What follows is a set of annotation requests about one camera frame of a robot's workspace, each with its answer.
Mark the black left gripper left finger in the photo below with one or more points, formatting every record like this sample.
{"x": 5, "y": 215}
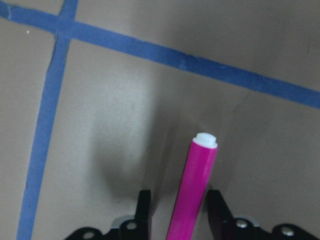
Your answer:
{"x": 143, "y": 216}

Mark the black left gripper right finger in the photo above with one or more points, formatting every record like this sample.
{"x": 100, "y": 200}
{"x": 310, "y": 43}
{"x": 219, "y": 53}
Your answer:
{"x": 219, "y": 215}

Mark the pink marker pen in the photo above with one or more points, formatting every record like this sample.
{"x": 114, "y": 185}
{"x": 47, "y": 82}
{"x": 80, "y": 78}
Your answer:
{"x": 196, "y": 174}

